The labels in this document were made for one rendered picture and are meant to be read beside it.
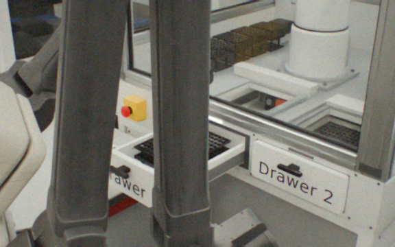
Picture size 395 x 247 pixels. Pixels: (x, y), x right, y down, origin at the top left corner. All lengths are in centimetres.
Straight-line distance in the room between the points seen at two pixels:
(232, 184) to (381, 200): 50
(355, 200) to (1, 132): 98
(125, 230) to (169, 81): 121
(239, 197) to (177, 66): 119
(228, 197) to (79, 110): 125
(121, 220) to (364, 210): 71
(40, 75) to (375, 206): 86
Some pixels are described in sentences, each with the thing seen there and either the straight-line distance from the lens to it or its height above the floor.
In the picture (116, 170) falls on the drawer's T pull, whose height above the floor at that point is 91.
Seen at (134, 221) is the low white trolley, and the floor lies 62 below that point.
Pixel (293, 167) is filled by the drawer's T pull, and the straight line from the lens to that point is 145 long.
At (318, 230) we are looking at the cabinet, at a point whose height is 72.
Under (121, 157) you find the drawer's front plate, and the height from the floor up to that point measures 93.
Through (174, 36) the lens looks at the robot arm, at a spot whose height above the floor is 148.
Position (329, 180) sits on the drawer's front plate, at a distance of 143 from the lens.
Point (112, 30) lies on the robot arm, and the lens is 50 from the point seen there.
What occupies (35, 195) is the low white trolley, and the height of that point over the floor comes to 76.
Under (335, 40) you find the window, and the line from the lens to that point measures 134.
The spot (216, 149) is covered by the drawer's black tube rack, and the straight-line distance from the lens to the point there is 155.
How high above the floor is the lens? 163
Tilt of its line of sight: 26 degrees down
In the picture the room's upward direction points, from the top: 1 degrees clockwise
